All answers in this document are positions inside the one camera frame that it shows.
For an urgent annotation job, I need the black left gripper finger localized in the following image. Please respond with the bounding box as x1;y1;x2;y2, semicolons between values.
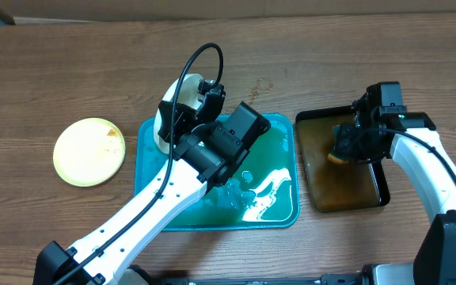
195;80;226;124
158;101;196;143

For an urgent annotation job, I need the white plate with sauce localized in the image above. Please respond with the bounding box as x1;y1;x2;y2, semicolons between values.
153;74;203;154

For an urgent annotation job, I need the green and orange sponge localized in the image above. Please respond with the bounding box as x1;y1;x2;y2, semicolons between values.
327;125;349;165

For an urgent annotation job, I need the yellow plate with sauce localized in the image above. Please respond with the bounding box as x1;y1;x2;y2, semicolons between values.
53;118;126;187

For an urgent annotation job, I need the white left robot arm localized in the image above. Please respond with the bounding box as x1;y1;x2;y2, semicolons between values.
33;74;271;284

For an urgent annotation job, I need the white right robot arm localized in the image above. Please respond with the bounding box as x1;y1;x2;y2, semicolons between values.
328;82;456;284

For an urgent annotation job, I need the teal plastic tray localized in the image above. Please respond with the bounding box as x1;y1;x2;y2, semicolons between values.
134;113;301;232

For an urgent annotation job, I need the black water tray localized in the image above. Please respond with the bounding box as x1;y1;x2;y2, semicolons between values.
295;106;390;213

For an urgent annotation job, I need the brown cardboard backdrop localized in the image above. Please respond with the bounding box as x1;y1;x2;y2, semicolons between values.
0;0;456;24

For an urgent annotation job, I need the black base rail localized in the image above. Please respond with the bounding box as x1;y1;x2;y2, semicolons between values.
129;265;374;285

